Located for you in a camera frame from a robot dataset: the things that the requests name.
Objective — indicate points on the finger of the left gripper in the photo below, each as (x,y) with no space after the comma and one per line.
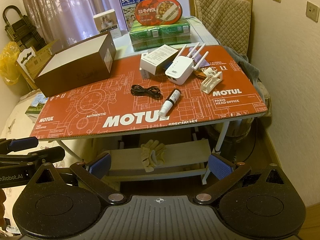
(15,145)
(48,155)

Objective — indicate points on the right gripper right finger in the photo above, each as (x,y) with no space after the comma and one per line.
(227,173)

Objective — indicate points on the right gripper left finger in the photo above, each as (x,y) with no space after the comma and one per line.
(90,175)

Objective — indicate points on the brown spray bottle white cap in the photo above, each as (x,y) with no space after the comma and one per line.
(169,102)

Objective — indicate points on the white plastic clip bracket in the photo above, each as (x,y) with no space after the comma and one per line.
(213,78)

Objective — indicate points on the orange utility knife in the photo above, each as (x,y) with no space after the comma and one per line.
(199,73)

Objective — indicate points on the purple cream tube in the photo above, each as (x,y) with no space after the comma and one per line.
(202,62)

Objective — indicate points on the white four-antenna wifi router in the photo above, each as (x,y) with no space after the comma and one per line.
(183,66)

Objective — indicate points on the white deodorant product box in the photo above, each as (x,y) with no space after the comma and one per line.
(154,61)

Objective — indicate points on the long narrow white box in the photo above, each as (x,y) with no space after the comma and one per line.
(145,74)

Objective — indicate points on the wooden lower shelf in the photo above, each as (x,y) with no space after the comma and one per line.
(185,159)

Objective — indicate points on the beige work gloves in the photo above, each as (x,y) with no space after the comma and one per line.
(152,155)

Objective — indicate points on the yellow plastic bag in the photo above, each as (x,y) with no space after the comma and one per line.
(9,72)

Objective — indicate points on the yellow cardboard carton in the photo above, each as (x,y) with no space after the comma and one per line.
(30,62)

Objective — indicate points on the brown open storage box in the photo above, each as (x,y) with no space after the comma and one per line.
(83,63)

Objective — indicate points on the black folding hand cart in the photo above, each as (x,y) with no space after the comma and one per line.
(23,32)

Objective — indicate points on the white beige product box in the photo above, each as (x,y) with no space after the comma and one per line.
(107,21)

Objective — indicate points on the green drink carton pack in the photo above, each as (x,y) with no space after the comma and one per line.
(146,37)

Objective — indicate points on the pink sheer curtain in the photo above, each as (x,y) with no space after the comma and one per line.
(69,21)

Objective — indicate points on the beige quilted cover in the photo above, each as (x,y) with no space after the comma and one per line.
(229,21)

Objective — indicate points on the red beef rice meal box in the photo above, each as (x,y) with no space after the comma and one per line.
(158,12)

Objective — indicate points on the single wall outlet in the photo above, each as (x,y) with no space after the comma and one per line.
(312,11)

